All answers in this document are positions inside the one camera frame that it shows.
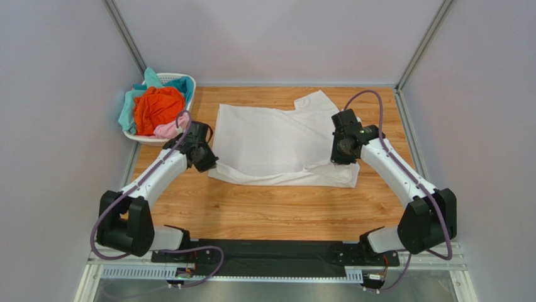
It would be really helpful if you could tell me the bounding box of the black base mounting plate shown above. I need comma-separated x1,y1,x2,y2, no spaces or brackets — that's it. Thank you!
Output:
151,239,400,277

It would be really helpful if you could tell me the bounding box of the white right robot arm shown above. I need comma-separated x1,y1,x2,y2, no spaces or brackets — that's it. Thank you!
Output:
331,109,457,257

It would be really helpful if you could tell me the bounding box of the orange t-shirt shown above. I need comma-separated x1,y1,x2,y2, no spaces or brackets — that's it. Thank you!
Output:
133,86,186,136

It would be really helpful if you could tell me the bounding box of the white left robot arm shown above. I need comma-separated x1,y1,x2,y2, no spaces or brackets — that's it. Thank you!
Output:
91,121,218,257

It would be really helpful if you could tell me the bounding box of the aluminium frame rail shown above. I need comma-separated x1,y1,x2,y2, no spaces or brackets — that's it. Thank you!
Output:
75,239,477,301

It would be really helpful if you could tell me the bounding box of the white plastic laundry basket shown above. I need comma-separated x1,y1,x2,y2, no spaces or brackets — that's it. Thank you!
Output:
123,72,197,148

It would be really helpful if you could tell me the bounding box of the teal t-shirt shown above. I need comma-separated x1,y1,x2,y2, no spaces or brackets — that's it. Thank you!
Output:
117,67,194,135

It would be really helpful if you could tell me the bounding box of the pink t-shirt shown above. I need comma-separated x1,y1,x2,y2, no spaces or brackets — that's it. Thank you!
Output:
154,117,189,140

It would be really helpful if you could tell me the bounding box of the white t-shirt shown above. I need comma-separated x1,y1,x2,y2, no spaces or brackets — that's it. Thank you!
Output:
208,90,360,188

